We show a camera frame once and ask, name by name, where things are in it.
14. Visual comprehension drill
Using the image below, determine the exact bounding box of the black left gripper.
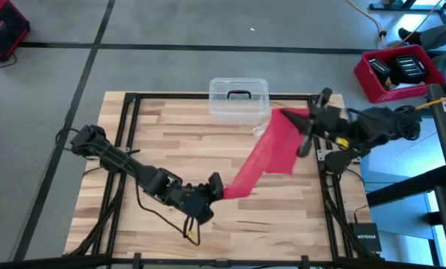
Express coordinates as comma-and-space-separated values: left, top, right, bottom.
168, 172, 226, 226

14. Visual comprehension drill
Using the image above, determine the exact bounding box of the black aluminium table frame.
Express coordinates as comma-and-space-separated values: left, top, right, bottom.
0, 91, 446, 269

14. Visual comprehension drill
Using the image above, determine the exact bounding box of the red crepe bandage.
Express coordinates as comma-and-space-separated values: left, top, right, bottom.
222, 107, 312, 200

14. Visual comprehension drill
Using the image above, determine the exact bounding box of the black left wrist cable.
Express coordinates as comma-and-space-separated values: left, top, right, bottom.
134, 175, 202, 247

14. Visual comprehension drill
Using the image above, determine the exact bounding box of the red and black equipment case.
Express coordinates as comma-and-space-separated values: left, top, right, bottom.
0, 0, 31, 63

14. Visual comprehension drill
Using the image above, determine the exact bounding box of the clear plastic storage box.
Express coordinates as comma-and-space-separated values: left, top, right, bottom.
208, 77, 271, 126

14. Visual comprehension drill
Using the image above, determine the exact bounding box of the red plastic crate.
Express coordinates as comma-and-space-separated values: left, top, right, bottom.
353, 45, 446, 105

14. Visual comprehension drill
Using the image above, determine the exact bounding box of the large black ribbed battery pack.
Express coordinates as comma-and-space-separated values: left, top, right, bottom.
394, 55, 428, 85

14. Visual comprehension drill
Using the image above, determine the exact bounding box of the person's shoe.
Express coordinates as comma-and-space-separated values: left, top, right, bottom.
397, 27, 424, 46

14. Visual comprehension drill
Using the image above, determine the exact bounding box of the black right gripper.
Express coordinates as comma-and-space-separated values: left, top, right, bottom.
281, 87, 354, 158

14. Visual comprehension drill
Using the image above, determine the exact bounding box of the pale yellow floor cable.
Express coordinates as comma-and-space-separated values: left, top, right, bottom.
344, 0, 446, 49

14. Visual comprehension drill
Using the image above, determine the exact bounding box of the black Netgear switch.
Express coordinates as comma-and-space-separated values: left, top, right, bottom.
348, 222, 382, 253

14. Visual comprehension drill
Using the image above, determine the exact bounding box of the crumpled clear plastic wrapper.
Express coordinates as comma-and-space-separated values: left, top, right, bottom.
252, 123, 274, 141

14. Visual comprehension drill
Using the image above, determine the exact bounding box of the small black battery pack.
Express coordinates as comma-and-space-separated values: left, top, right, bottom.
368, 58, 392, 87

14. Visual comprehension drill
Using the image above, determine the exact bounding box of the black floor stand base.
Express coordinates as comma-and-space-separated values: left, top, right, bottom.
368, 0, 446, 34

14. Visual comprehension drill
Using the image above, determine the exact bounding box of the yellow hanging cable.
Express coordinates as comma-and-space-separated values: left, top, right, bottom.
415, 93, 446, 111

